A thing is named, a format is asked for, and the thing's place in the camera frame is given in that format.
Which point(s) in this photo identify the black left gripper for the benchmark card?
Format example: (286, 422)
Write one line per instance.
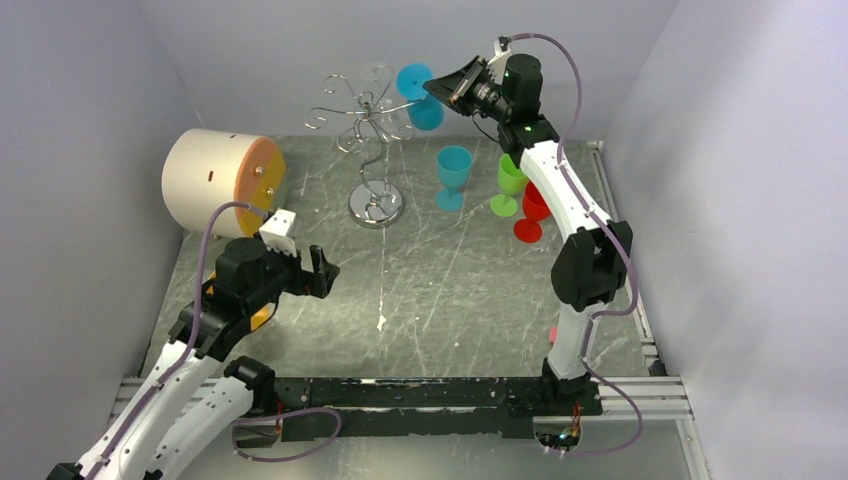
(304, 281)

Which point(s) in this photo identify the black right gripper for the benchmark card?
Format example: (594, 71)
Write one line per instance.
(456, 88)

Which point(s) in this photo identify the blue plastic wine glass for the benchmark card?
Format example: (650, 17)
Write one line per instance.
(425, 112)

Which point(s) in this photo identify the clear wine glass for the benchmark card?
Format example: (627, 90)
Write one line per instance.
(379, 78)

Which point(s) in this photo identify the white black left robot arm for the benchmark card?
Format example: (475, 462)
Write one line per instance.
(193, 392)

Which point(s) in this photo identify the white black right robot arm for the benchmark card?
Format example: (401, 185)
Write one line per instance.
(592, 264)

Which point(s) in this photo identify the orange plastic wine glass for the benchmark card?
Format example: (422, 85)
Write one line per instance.
(257, 320)

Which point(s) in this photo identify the green plastic wine glass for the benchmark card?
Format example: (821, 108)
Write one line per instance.
(511, 181)

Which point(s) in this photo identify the red plastic wine glass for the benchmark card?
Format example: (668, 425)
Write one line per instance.
(534, 208)

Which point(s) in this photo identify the light blue plastic goblet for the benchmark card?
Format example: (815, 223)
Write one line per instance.
(454, 165)

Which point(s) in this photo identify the round cream drawer box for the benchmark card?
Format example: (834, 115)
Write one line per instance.
(206, 168)

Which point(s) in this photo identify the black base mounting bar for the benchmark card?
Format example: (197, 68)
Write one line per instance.
(358, 407)

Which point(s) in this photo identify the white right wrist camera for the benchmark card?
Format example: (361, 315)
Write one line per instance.
(497, 64)

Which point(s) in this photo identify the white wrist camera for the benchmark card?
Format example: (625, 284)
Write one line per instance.
(278, 232)
(497, 64)

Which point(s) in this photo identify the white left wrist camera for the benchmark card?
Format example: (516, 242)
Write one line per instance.
(278, 232)

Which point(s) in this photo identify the chrome wire wine glass rack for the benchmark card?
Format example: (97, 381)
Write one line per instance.
(375, 203)

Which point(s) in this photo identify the aluminium extrusion rail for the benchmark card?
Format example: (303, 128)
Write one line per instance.
(657, 398)

